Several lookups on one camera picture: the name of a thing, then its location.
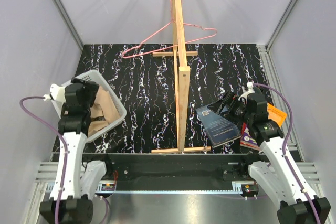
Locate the dark blue book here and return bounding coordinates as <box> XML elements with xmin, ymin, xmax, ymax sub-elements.
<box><xmin>196</xmin><ymin>106</ymin><xmax>241</xmax><ymax>148</ymax></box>

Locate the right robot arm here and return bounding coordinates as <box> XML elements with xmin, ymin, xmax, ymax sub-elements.
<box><xmin>208</xmin><ymin>91</ymin><xmax>331</xmax><ymax>223</ymax></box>

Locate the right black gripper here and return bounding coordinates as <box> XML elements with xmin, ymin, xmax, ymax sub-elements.
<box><xmin>207</xmin><ymin>90</ymin><xmax>254</xmax><ymax>125</ymax></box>

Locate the orange packet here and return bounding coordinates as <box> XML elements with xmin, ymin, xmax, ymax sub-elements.
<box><xmin>267</xmin><ymin>103</ymin><xmax>287</xmax><ymax>127</ymax></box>

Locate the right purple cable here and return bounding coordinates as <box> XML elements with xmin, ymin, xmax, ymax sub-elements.
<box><xmin>251</xmin><ymin>82</ymin><xmax>322</xmax><ymax>224</ymax></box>

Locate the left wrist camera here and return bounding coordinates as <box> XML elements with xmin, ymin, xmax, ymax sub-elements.
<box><xmin>43</xmin><ymin>83</ymin><xmax>66</xmax><ymax>103</ymax></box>

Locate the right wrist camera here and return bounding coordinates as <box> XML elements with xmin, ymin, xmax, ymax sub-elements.
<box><xmin>239</xmin><ymin>82</ymin><xmax>261</xmax><ymax>102</ymax></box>

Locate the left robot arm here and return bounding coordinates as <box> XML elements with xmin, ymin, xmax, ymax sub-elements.
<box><xmin>39</xmin><ymin>78</ymin><xmax>113</xmax><ymax>223</ymax></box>

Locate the wooden hanger stand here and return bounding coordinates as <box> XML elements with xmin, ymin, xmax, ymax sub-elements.
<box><xmin>151</xmin><ymin>0</ymin><xmax>211</xmax><ymax>154</ymax></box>

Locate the pink wire hanger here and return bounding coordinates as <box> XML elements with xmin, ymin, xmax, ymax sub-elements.
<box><xmin>120</xmin><ymin>0</ymin><xmax>218</xmax><ymax>59</ymax></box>

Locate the purple and red book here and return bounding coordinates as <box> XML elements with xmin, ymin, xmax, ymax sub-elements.
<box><xmin>240</xmin><ymin>123</ymin><xmax>261</xmax><ymax>151</ymax></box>

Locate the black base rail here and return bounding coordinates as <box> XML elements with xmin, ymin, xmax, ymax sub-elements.
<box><xmin>82</xmin><ymin>153</ymin><xmax>269</xmax><ymax>193</ymax></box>

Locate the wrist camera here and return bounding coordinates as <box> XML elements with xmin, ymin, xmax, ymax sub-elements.
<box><xmin>239</xmin><ymin>82</ymin><xmax>261</xmax><ymax>102</ymax></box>
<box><xmin>43</xmin><ymin>83</ymin><xmax>66</xmax><ymax>103</ymax></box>

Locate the white plastic basket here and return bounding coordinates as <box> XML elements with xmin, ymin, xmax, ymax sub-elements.
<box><xmin>47</xmin><ymin>70</ymin><xmax>127</xmax><ymax>143</ymax></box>

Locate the beige t shirt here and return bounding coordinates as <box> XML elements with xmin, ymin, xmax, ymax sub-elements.
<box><xmin>88</xmin><ymin>86</ymin><xmax>120</xmax><ymax>137</ymax></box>

